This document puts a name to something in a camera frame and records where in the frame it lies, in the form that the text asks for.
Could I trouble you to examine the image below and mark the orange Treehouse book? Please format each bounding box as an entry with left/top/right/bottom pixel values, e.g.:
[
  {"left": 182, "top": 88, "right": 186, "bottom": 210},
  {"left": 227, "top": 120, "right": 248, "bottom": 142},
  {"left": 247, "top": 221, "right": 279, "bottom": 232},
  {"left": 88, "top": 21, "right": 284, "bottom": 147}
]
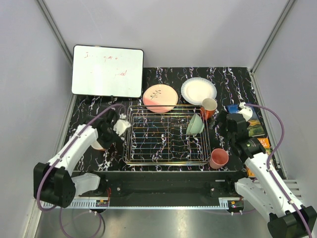
[{"left": 245, "top": 138, "right": 272, "bottom": 179}]

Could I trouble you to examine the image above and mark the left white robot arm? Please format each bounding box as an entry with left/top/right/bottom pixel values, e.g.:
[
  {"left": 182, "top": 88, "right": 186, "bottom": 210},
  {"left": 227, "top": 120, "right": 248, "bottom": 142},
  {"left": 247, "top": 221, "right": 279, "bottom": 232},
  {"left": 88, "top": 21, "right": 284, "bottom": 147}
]
[{"left": 33, "top": 107, "right": 131, "bottom": 212}]

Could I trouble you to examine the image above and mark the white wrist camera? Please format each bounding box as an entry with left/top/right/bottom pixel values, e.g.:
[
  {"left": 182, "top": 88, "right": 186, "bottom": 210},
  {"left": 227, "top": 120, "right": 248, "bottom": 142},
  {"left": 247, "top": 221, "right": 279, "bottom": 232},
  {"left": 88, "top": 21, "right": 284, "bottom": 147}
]
[
  {"left": 113, "top": 114, "right": 131, "bottom": 136},
  {"left": 238, "top": 102, "right": 253, "bottom": 121}
]

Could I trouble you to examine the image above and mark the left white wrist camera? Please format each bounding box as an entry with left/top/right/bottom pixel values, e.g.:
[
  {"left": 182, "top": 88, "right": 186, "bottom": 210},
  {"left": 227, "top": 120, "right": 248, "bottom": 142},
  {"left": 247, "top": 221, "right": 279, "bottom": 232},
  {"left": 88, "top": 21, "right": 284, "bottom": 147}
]
[{"left": 113, "top": 114, "right": 131, "bottom": 136}]

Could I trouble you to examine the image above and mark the white fluted plate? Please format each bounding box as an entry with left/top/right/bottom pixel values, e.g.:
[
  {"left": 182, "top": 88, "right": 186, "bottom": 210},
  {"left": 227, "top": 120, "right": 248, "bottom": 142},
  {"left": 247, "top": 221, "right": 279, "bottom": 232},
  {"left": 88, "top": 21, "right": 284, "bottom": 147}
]
[{"left": 181, "top": 77, "right": 217, "bottom": 105}]

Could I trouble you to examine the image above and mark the metal wire dish rack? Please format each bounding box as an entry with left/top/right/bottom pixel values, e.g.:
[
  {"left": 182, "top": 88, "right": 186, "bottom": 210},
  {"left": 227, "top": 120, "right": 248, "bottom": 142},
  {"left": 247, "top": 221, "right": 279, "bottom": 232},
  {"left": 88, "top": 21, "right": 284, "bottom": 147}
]
[{"left": 123, "top": 105, "right": 211, "bottom": 166}]

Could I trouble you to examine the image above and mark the orange bowl white inside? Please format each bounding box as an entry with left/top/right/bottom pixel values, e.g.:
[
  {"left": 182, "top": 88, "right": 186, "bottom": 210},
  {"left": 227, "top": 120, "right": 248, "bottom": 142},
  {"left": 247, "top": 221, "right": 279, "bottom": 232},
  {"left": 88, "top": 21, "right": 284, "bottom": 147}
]
[{"left": 91, "top": 141, "right": 106, "bottom": 151}]

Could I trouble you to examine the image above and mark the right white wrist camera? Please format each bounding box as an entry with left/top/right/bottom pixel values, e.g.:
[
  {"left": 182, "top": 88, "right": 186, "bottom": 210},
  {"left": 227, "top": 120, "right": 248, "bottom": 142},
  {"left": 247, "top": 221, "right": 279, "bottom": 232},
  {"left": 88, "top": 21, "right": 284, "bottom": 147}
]
[{"left": 238, "top": 102, "right": 253, "bottom": 121}]

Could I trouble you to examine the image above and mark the pink plate with leaf sprig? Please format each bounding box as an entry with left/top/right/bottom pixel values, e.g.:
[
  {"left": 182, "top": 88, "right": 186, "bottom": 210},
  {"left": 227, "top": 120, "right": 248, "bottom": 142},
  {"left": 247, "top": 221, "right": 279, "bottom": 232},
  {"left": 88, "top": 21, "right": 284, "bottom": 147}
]
[{"left": 142, "top": 84, "right": 178, "bottom": 114}]

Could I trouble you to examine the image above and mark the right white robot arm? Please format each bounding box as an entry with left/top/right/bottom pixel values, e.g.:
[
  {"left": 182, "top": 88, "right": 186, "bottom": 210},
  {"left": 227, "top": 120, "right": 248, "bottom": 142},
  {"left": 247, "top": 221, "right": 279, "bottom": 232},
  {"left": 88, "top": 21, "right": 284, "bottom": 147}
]
[{"left": 214, "top": 111, "right": 317, "bottom": 238}]

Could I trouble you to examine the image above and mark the mint green bowl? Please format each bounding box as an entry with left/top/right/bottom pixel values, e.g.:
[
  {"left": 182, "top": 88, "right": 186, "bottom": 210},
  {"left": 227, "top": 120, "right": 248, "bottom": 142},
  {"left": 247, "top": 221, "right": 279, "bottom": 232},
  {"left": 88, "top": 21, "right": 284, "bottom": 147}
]
[{"left": 186, "top": 114, "right": 204, "bottom": 135}]

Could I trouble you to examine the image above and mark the Animal Farm book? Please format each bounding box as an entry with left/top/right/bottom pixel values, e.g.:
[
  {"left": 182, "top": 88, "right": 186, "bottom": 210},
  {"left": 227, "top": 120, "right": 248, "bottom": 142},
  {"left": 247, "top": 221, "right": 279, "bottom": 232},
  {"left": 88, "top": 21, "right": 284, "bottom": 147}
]
[{"left": 226, "top": 104, "right": 265, "bottom": 137}]

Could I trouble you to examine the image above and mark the pink plastic cup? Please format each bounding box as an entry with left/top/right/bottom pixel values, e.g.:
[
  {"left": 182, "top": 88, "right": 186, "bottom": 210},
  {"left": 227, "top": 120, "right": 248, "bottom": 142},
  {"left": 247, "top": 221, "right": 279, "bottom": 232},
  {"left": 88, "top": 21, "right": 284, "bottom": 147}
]
[{"left": 209, "top": 148, "right": 229, "bottom": 169}]

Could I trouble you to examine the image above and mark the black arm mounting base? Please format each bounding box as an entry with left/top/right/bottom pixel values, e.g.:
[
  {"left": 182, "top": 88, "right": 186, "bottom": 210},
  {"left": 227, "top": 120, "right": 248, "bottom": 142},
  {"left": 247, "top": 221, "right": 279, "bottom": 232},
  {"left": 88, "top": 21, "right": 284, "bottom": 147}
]
[{"left": 83, "top": 171, "right": 247, "bottom": 208}]

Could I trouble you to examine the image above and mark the orange mug white inside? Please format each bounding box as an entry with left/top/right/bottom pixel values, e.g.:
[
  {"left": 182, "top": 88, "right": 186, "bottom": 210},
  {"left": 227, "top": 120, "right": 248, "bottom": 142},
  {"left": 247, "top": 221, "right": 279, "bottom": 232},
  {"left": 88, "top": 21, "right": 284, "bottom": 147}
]
[{"left": 200, "top": 98, "right": 217, "bottom": 120}]

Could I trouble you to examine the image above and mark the white dry-erase board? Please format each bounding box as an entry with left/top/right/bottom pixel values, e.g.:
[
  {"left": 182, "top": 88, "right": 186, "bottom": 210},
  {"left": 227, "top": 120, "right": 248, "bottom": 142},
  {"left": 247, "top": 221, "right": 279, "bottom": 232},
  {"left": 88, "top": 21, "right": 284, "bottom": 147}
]
[{"left": 71, "top": 45, "right": 144, "bottom": 98}]

